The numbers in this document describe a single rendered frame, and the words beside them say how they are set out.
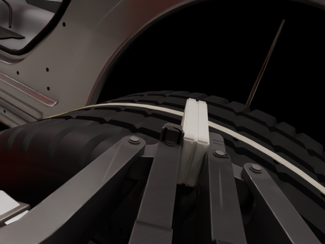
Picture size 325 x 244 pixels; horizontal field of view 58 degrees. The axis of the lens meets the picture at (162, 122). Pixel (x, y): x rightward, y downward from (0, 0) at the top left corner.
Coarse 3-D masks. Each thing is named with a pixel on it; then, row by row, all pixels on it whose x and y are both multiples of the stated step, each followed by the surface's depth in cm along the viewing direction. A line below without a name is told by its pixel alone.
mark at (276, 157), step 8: (104, 104) 34; (112, 104) 33; (120, 104) 32; (128, 104) 32; (136, 104) 32; (176, 112) 29; (216, 128) 27; (224, 128) 27; (232, 136) 26; (240, 136) 26; (256, 144) 26; (264, 152) 25; (272, 152) 25; (280, 160) 25; (296, 168) 25; (304, 176) 24; (312, 184) 24; (320, 184) 24
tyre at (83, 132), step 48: (144, 96) 37; (192, 96) 36; (0, 144) 26; (48, 144) 23; (96, 144) 22; (240, 144) 25; (288, 144) 28; (48, 192) 23; (192, 192) 18; (288, 192) 21; (96, 240) 22; (192, 240) 17
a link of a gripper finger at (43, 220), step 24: (120, 144) 14; (144, 144) 15; (96, 168) 12; (120, 168) 12; (72, 192) 10; (96, 192) 11; (120, 192) 13; (24, 216) 9; (48, 216) 9; (72, 216) 9; (96, 216) 11; (0, 240) 8; (24, 240) 8; (48, 240) 8; (72, 240) 10
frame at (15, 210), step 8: (0, 192) 22; (0, 200) 21; (8, 200) 21; (0, 208) 21; (8, 208) 21; (16, 208) 21; (24, 208) 21; (0, 216) 20; (8, 216) 20; (16, 216) 20; (0, 224) 19
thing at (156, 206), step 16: (176, 128) 15; (160, 144) 15; (176, 144) 15; (160, 160) 14; (176, 160) 14; (160, 176) 12; (176, 176) 13; (144, 192) 11; (160, 192) 11; (144, 208) 10; (160, 208) 10; (144, 224) 9; (160, 224) 10; (144, 240) 8; (160, 240) 8
